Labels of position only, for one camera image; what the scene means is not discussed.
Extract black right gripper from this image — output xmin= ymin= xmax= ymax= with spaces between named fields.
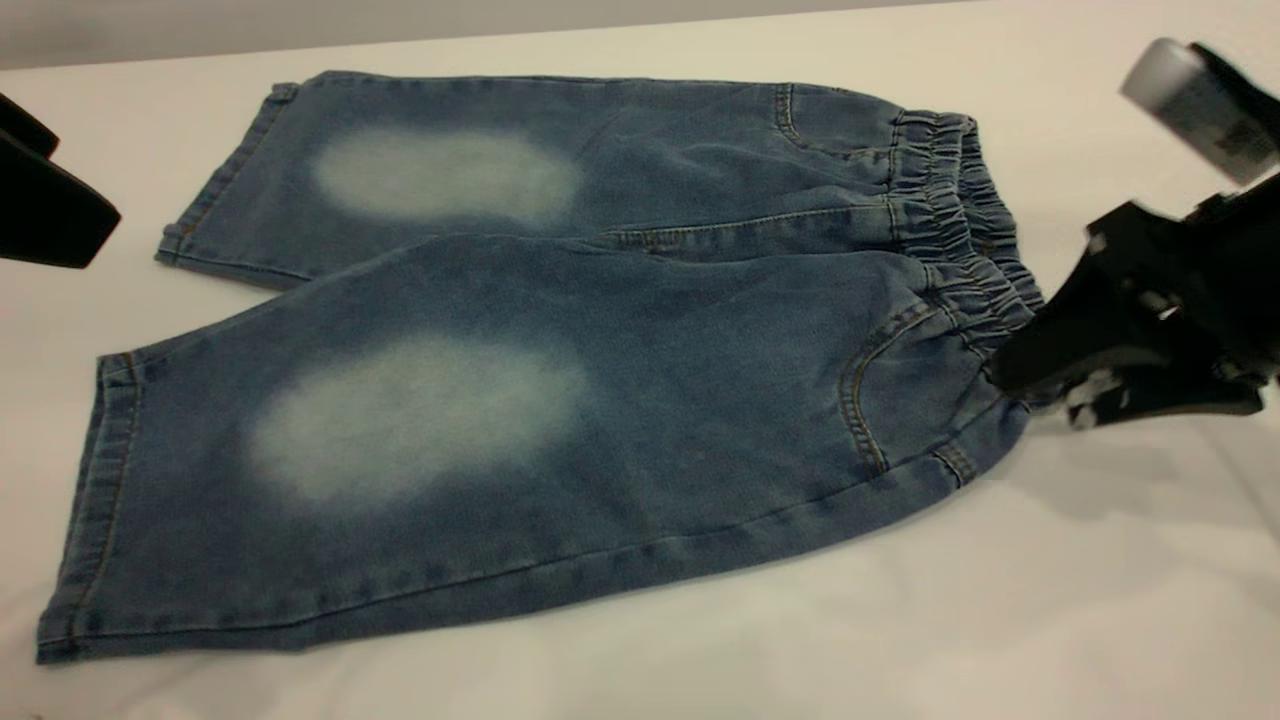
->
xmin=985 ymin=170 xmax=1280 ymax=431

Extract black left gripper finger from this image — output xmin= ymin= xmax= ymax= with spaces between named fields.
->
xmin=0 ymin=132 xmax=121 ymax=269
xmin=0 ymin=95 xmax=59 ymax=156

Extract blue denim shorts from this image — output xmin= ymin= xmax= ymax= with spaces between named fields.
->
xmin=37 ymin=70 xmax=1046 ymax=666

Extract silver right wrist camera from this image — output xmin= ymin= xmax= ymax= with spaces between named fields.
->
xmin=1120 ymin=38 xmax=1280 ymax=187

